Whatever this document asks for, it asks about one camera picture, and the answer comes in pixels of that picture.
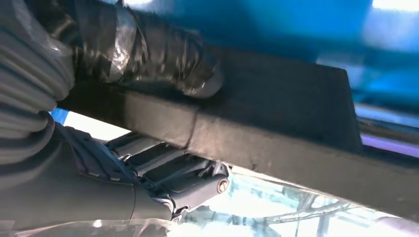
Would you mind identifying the blue metal shelf rack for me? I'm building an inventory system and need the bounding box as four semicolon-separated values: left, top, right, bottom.
121;0;419;158

